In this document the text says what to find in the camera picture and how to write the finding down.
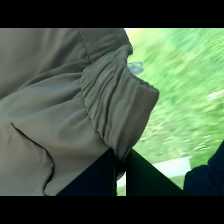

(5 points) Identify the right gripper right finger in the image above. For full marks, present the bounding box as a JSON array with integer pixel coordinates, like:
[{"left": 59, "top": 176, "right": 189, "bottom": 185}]
[{"left": 125, "top": 148, "right": 188, "bottom": 197}]

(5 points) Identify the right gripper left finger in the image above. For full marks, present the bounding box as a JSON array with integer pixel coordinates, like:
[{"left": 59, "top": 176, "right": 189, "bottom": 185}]
[{"left": 56, "top": 148, "right": 118, "bottom": 197}]

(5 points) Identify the dark blue garment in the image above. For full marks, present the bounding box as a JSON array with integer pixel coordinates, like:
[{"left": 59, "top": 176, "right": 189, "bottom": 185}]
[{"left": 183, "top": 139, "right": 224, "bottom": 197}]

